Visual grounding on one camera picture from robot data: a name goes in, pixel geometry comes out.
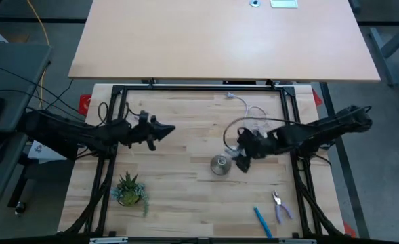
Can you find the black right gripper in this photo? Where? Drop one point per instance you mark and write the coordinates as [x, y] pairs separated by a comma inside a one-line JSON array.
[[256, 145]]

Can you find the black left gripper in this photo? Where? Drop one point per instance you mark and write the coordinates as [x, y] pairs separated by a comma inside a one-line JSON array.
[[141, 132]]

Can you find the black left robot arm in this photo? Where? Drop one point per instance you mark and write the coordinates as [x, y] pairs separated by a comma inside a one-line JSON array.
[[111, 133]]

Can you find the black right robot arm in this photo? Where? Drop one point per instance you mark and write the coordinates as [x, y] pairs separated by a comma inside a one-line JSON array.
[[321, 130]]

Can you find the purple pen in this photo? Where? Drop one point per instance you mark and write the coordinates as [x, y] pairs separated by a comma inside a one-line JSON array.
[[136, 118]]

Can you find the blue marker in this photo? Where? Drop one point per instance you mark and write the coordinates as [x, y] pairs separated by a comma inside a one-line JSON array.
[[263, 222]]

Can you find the green succulent in pot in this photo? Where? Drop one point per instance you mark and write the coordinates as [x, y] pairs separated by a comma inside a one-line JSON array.
[[128, 193]]

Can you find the red triangular corner guard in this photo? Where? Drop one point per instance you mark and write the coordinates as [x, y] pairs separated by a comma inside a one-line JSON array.
[[350, 232], [84, 103], [317, 99]]

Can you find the silver aluminium bar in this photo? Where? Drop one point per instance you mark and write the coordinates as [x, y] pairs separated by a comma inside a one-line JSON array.
[[297, 241], [109, 240]]

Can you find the black floor bar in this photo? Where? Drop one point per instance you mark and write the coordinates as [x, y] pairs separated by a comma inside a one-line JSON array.
[[347, 169]]

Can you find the large light wood table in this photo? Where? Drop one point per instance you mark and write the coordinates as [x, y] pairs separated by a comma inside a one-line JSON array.
[[219, 40]]

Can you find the white printed paper sheet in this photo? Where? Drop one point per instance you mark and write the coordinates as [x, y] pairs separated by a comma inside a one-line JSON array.
[[38, 150]]

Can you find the round metal table grommet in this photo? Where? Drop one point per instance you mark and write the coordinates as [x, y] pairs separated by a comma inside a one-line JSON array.
[[255, 3]]

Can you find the black caster knob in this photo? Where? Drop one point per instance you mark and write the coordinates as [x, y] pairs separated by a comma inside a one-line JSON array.
[[20, 208]]

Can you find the dark grey desk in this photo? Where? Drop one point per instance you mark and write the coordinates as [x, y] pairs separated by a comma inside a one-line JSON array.
[[13, 61]]

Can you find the white rectangular cover plate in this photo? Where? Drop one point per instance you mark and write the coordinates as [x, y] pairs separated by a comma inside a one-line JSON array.
[[284, 3]]

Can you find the black aluminium table frame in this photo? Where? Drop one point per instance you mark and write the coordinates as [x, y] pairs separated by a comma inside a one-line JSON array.
[[202, 87]]

